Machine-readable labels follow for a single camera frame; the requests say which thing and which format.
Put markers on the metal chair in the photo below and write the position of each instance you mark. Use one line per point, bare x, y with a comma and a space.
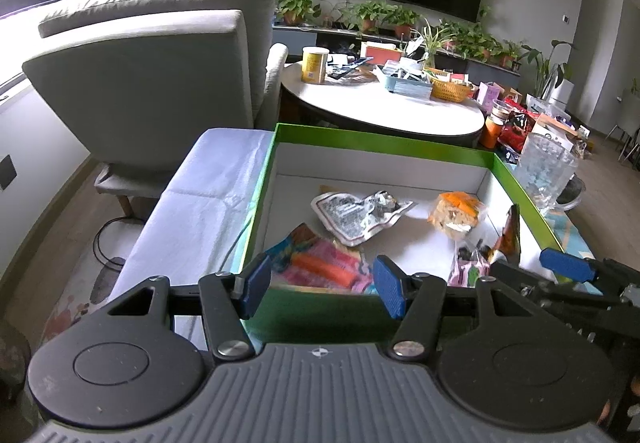
625, 133

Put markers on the clear glass mug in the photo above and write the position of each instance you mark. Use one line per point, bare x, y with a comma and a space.
545, 170

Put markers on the orange biscuit packet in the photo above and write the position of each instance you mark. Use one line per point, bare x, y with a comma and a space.
457, 215

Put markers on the colourful striped snack packet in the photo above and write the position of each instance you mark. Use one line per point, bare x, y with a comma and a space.
320, 258

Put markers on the yellow can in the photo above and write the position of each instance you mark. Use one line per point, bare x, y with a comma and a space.
315, 65

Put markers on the spider plant in vase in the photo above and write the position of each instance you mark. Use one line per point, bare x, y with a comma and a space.
432, 40

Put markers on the silver printed snack packet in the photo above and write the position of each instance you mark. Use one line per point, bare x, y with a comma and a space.
355, 215

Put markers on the tall leafy plant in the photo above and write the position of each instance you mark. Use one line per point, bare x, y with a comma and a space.
545, 65

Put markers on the orange cup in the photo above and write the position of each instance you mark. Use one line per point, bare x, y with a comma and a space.
491, 133

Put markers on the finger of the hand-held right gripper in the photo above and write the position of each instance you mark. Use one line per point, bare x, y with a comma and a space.
567, 264
522, 279

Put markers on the pink box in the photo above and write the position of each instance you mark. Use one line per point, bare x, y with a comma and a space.
490, 94

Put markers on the yellow woven basket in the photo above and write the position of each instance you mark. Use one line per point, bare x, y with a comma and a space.
450, 90

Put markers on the pink snack packet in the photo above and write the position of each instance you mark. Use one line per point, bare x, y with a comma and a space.
467, 268

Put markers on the grey armchair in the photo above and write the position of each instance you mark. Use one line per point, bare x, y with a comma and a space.
150, 83

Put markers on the patterned floor rug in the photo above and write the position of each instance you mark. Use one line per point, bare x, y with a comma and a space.
75, 303

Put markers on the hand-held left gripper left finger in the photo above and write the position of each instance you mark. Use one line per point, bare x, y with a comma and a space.
256, 284

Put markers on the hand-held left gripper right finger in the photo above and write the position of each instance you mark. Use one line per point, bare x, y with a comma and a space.
392, 288

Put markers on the white round coffee table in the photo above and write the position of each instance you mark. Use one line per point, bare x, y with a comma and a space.
380, 115

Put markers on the red snack bag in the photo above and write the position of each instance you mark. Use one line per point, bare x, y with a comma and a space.
517, 128

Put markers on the green cardboard box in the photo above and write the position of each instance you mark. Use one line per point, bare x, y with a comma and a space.
380, 163

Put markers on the red white box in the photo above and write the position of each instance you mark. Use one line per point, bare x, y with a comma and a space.
381, 54

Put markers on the potted green plant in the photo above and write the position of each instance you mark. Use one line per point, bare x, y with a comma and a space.
295, 5
510, 54
472, 40
367, 15

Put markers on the blue plastic basket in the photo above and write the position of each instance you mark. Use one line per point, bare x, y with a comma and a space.
405, 85

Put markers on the brown snack packet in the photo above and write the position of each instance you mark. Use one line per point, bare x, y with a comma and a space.
510, 233

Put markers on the black wall socket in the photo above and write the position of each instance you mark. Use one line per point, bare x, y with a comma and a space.
7, 173

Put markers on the white table cloth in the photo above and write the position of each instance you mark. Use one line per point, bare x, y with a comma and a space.
200, 193

